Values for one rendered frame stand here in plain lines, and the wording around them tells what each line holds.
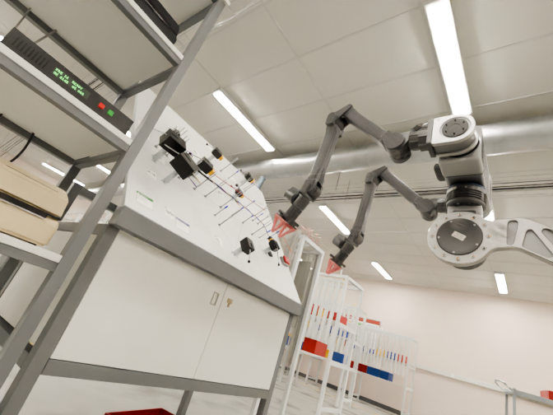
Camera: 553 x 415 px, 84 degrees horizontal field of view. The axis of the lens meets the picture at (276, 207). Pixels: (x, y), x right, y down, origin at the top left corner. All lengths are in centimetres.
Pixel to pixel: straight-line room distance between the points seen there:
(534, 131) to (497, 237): 251
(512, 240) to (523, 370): 819
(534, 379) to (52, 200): 917
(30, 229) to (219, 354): 88
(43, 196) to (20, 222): 10
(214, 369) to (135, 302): 51
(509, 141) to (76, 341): 355
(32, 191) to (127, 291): 41
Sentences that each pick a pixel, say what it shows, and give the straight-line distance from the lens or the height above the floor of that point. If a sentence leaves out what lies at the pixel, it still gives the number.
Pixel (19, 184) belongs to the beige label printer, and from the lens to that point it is 106.
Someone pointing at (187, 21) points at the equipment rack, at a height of 181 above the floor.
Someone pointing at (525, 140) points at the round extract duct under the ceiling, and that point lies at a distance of 366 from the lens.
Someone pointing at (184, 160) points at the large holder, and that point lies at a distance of 129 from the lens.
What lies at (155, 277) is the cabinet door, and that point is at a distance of 121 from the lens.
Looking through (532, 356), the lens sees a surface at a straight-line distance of 940.
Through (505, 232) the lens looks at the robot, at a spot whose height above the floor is 115.
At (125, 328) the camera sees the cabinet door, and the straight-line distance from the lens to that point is 120.
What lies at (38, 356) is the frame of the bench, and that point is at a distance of 112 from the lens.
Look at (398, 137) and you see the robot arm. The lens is 127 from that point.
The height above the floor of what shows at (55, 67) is 111.
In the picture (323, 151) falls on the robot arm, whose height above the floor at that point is 145.
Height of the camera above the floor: 62
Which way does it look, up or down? 23 degrees up
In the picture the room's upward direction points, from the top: 19 degrees clockwise
